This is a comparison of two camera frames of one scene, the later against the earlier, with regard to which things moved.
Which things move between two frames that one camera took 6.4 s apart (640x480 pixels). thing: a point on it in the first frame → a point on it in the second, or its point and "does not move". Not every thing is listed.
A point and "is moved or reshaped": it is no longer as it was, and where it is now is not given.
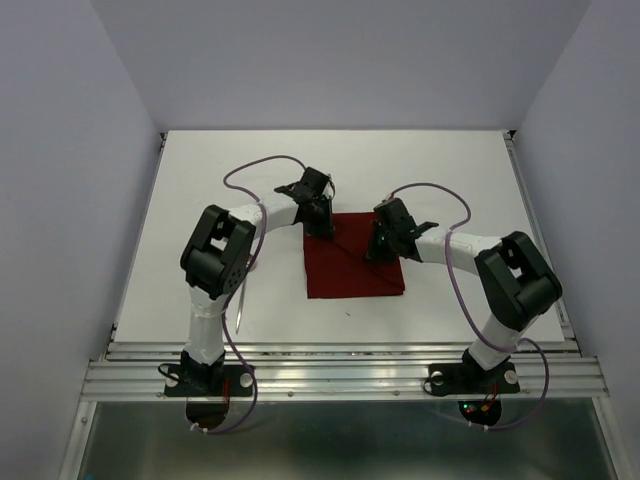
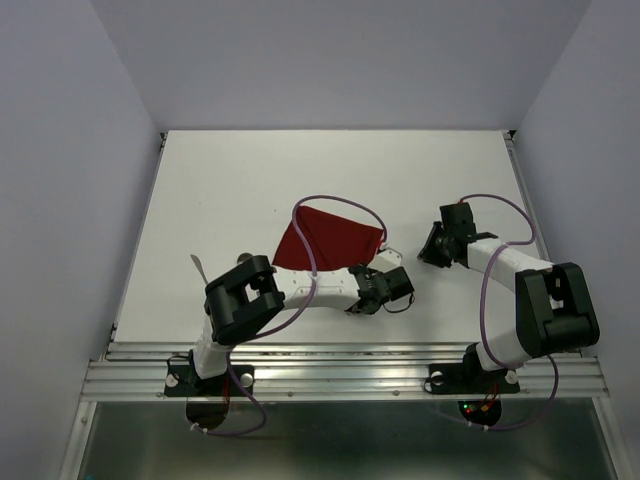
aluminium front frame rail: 547,371 does not move
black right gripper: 372,252 → 428,253
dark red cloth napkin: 337,267 is moved or reshaped
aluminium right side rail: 539,229 does not move
